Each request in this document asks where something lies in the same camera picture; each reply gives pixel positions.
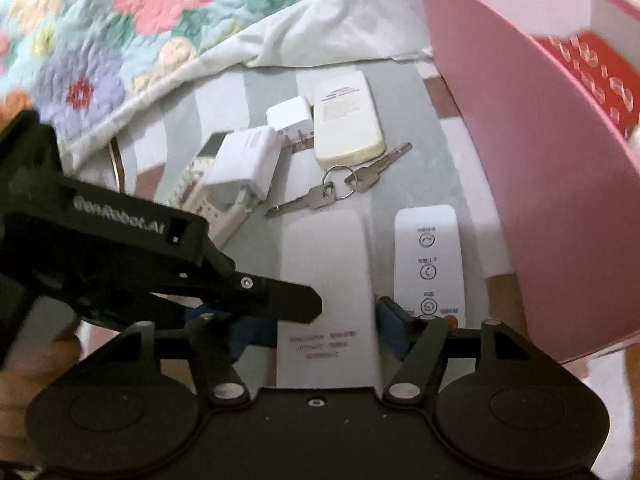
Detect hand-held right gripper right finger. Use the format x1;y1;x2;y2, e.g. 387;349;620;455
375;296;533;407

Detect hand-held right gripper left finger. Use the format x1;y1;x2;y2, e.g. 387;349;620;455
120;312;279;408

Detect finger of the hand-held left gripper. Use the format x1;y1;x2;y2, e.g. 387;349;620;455
200;271;324;327

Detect white remote with pink label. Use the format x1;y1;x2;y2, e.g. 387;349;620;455
277;210;383;391

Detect white remote with round buttons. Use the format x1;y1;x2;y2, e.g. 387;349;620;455
392;205;469;329

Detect beige air conditioner remote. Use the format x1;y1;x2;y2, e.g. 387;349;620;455
172;132;259;252

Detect metal keys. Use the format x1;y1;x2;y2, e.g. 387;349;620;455
264;142;414;220

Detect large white charger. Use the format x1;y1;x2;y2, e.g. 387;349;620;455
202;126;281;209

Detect small white charger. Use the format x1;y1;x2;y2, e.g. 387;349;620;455
266;96;315;154

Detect cream remote with label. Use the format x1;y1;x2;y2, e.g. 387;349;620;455
312;71;387;171

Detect pink box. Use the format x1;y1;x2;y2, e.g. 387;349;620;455
415;0;640;367

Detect person's left hand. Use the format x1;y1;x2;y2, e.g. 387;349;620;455
0;336;84;462

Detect checked mat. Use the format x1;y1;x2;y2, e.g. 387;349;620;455
80;60;517;392

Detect floral quilted blanket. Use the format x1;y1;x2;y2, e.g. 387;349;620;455
60;0;441;172

